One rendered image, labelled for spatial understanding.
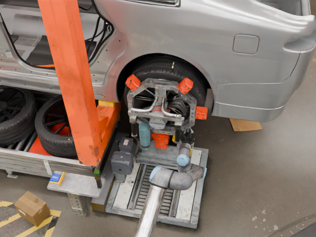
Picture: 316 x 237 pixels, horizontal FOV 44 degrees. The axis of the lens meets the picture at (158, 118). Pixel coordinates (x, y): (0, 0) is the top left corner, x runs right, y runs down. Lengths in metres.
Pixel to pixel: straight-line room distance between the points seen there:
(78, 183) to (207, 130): 1.56
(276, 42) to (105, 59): 1.27
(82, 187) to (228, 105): 1.31
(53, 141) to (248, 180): 1.80
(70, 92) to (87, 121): 0.27
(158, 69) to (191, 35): 0.39
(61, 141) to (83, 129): 0.61
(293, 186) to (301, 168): 0.24
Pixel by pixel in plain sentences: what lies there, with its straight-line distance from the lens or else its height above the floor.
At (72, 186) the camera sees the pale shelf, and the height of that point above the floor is 0.45.
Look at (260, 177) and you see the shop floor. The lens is 3.82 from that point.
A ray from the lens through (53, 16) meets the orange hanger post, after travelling 2.30.
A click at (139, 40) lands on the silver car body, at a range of 2.85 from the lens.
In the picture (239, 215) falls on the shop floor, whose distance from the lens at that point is 3.55.
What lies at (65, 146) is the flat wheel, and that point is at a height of 0.46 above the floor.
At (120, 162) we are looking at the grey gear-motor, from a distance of 3.33.
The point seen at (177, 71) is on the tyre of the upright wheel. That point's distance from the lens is 2.95.
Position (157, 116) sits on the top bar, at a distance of 2.86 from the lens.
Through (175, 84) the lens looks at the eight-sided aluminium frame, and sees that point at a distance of 2.90.
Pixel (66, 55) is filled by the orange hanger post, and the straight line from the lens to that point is 2.44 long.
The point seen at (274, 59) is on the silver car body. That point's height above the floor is 1.37.
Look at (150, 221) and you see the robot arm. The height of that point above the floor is 0.77.
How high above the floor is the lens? 3.02
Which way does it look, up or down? 46 degrees down
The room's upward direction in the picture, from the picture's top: 1 degrees counter-clockwise
